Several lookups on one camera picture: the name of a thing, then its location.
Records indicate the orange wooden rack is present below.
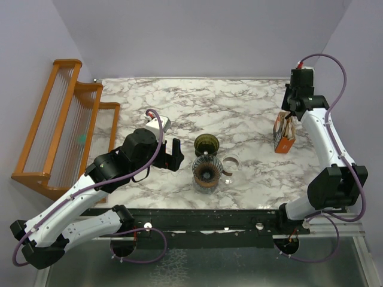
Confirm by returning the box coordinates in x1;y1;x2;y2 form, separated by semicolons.
11;59;120;200

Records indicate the orange coffee filter box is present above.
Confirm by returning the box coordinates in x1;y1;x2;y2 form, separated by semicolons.
273;111;296;154

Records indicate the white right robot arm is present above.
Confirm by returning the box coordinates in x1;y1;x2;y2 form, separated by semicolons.
275;68;368;234

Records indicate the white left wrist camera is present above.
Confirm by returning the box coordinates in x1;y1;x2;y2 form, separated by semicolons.
145;115;171;140

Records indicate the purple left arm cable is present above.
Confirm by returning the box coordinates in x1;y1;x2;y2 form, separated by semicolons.
11;109;164;267

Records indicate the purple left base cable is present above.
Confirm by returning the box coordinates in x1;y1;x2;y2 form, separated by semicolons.
109;225;169;265

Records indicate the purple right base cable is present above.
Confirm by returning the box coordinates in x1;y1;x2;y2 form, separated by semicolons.
278;213;341;263

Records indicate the clear glass dripper cone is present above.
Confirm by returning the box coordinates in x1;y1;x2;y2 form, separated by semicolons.
221;154;242;185

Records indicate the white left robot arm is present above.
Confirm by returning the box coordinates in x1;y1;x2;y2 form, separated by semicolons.
10;128;184;270

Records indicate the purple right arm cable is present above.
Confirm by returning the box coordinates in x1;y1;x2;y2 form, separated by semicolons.
297;53;367;222

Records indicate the clear glass carafe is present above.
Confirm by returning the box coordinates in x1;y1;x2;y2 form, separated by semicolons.
193;180;218;194

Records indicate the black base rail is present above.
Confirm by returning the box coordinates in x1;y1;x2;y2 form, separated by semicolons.
80;208;312;249

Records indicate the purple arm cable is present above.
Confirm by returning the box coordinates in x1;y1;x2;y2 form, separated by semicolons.
297;53;367;222
11;109;164;267

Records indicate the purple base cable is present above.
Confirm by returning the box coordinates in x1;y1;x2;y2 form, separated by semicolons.
109;225;169;265
278;213;341;263

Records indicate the dark green glass dripper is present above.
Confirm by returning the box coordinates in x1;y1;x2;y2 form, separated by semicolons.
194;133;220;157

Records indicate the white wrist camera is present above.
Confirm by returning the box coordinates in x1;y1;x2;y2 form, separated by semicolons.
145;115;171;140
296;61;314;70

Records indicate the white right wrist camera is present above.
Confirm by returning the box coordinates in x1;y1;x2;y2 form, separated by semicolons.
296;61;314;70

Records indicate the brown wooden dripper collar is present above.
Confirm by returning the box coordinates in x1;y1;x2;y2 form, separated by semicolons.
194;170;221;187

